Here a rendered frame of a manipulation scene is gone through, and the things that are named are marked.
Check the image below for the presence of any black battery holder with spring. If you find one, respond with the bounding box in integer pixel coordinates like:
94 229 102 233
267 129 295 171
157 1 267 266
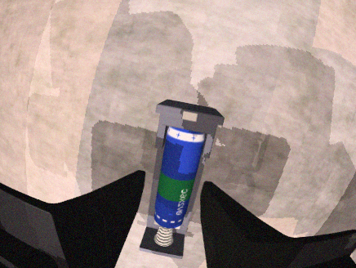
139 99 225 259

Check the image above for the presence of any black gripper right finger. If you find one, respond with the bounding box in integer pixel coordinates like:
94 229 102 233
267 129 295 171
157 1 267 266
200 181 356 268

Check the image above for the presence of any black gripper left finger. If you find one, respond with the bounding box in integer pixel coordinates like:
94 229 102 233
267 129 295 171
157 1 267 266
0 170 146 268

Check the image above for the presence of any blue cylindrical battery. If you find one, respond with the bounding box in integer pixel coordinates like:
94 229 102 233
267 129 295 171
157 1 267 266
154 127 205 229

